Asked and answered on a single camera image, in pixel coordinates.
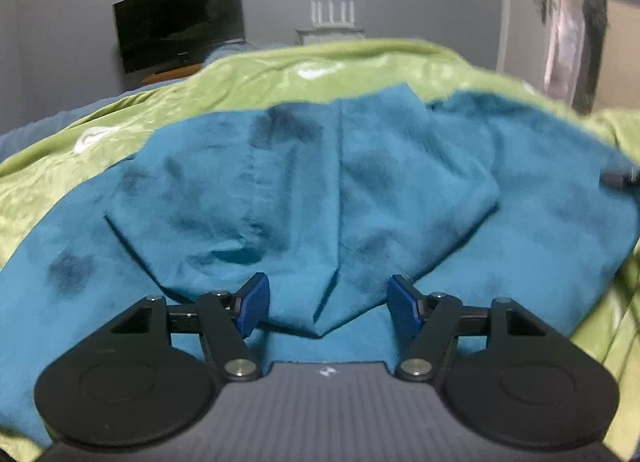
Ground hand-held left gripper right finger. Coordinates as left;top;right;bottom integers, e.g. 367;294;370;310
387;274;546;383

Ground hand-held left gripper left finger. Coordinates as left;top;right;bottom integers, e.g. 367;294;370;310
110;272;271;384

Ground teal hooded jacket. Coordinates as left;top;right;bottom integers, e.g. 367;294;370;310
0;83;640;448

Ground green blanket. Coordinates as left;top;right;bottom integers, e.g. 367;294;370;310
0;37;640;462

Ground wooden desk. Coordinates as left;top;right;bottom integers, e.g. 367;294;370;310
141;64;203;86

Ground black monitor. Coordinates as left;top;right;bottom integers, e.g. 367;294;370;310
112;0;246;75

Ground white router with antennas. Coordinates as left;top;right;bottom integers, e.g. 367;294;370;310
310;0;357;29

